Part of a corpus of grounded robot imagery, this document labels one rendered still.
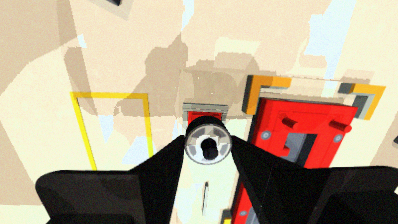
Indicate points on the yellow tape outline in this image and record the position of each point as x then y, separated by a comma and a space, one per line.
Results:
143, 96

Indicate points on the grey and black wheel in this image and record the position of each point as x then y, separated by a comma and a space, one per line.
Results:
205, 127

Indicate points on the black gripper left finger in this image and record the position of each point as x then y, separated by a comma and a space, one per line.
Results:
147, 191

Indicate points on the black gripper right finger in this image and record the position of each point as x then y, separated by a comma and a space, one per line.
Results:
282, 192

